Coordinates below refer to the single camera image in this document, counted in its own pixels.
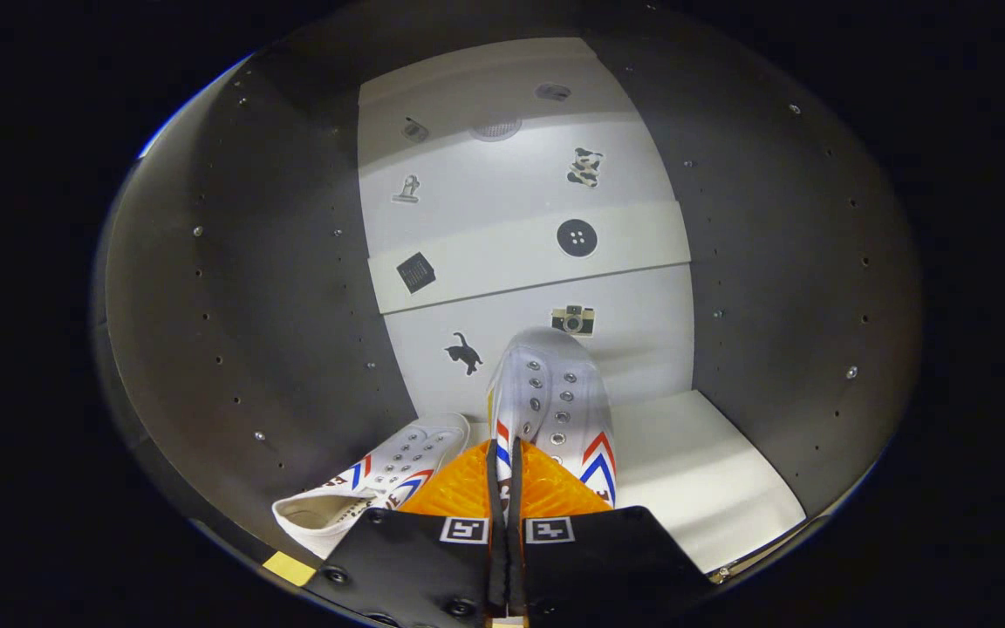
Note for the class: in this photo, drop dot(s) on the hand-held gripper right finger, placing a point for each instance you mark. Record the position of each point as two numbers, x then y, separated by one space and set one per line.
607 567

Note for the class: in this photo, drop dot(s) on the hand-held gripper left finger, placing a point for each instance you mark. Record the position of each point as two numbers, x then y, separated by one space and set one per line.
406 567

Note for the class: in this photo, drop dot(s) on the white canvas shoe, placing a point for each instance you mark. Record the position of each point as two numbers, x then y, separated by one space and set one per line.
398 453
555 384

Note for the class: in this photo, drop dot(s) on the grey shoe cabinet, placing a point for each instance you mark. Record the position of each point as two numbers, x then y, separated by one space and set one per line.
249 305

